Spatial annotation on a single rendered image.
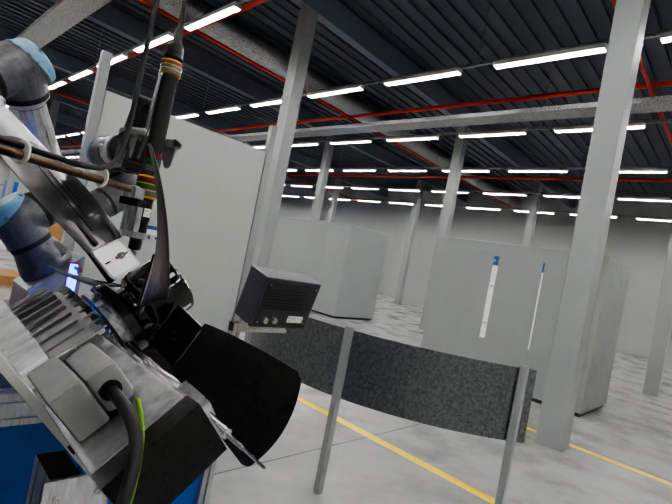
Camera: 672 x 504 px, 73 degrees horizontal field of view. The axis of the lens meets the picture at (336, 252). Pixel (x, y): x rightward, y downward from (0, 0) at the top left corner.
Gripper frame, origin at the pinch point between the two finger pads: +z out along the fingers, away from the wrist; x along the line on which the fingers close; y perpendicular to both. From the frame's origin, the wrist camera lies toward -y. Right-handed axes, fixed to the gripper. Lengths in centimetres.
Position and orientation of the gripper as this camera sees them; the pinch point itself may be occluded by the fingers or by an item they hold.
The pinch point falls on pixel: (162, 136)
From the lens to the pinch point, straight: 99.2
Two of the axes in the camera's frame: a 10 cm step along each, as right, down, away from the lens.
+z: 7.0, 1.2, -7.0
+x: -6.8, -1.5, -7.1
